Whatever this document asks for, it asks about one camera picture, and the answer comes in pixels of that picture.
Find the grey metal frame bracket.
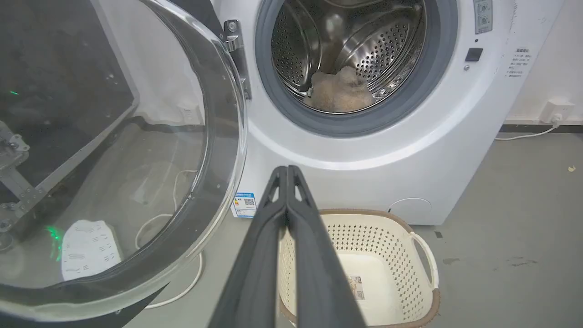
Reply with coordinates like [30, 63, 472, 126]
[0, 120, 48, 250]

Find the transparent washer door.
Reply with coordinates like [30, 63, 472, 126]
[0, 0, 249, 322]

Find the beige fluffy garment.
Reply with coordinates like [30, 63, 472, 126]
[303, 67, 377, 113]

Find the blue energy label sticker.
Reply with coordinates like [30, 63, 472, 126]
[232, 192, 257, 218]

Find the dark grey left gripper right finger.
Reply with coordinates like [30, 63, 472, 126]
[287, 165, 368, 328]

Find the cream perforated laundry basket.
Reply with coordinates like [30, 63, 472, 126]
[278, 209, 441, 328]

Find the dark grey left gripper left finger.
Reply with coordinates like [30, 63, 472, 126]
[208, 166, 288, 328]

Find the white front-load washing machine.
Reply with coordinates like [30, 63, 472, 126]
[210, 0, 565, 226]

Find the white power strip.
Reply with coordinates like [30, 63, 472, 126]
[61, 220, 123, 281]

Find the white wall plug cable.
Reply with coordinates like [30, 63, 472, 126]
[495, 119, 562, 141]

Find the white wall socket plug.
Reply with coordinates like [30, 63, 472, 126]
[539, 99, 575, 128]

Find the white power cable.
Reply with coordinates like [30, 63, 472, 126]
[135, 169, 204, 309]

